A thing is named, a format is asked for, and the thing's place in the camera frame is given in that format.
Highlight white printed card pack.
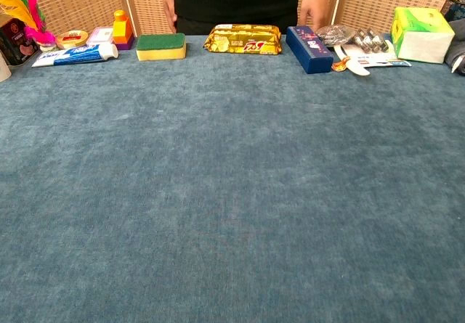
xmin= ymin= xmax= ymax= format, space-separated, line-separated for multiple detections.
xmin=341 ymin=41 xmax=413 ymax=68

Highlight batteries in clear pack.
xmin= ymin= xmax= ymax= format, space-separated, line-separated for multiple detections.
xmin=349 ymin=28 xmax=389 ymax=54

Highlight green yellow sponge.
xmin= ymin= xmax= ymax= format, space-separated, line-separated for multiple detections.
xmin=135 ymin=33 xmax=187 ymax=62

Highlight gold biscuit pack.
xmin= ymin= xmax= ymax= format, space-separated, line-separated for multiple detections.
xmin=203 ymin=24 xmax=283 ymax=56

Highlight round gold red tin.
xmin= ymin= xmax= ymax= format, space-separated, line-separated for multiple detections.
xmin=55 ymin=30 xmax=89 ymax=50

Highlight blue velvet tablecloth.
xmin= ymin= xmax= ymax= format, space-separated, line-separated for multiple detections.
xmin=0 ymin=34 xmax=465 ymax=323

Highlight pink white small box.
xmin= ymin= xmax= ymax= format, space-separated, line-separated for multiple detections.
xmin=86 ymin=27 xmax=115 ymax=47

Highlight person's black-clothed torso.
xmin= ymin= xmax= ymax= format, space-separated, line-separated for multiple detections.
xmin=170 ymin=0 xmax=304 ymax=36

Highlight green white tissue box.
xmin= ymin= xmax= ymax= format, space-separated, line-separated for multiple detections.
xmin=389 ymin=7 xmax=456 ymax=65

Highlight person's left hand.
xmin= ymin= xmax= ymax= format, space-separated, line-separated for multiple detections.
xmin=297 ymin=0 xmax=331 ymax=32

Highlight white plastic spoon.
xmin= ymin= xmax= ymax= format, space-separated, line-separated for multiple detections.
xmin=333 ymin=44 xmax=371 ymax=77

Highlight dark blue long box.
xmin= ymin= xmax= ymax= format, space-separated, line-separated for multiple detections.
xmin=285 ymin=25 xmax=334 ymax=75

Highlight person's right hand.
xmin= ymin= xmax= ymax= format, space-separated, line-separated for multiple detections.
xmin=161 ymin=0 xmax=179 ymax=34

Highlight orange yellow purple toy block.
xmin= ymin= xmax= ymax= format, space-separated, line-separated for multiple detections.
xmin=112 ymin=9 xmax=136 ymax=51

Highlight colourful feather shuttlecock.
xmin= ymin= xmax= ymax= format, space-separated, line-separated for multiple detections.
xmin=0 ymin=0 xmax=59 ymax=53

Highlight small orange candy wrapper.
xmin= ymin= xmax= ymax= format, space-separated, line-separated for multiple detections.
xmin=331 ymin=57 xmax=352 ymax=73

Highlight blue white toothpaste tube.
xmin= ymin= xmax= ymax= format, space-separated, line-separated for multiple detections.
xmin=31 ymin=42 xmax=119 ymax=68

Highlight dark tin with red label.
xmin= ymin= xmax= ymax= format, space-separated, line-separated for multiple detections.
xmin=0 ymin=17 xmax=40 ymax=67

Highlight silver foil packet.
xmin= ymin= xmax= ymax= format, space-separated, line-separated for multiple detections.
xmin=315 ymin=23 xmax=355 ymax=47

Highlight grey folded cloth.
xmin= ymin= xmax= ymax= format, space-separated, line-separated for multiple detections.
xmin=444 ymin=20 xmax=465 ymax=76

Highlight woven rattan folding screen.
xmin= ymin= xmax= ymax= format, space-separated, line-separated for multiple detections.
xmin=31 ymin=0 xmax=465 ymax=37

